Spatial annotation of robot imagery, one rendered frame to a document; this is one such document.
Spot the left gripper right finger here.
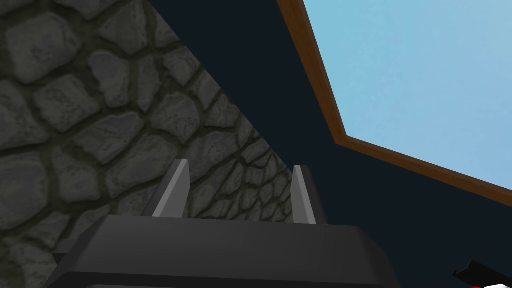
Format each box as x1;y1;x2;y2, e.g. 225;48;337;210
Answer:
290;164;328;225

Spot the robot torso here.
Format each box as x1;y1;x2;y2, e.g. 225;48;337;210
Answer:
452;259;512;288

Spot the brown framed window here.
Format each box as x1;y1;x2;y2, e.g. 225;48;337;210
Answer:
276;0;512;208

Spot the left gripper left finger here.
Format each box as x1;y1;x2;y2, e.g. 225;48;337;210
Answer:
140;159;191;219

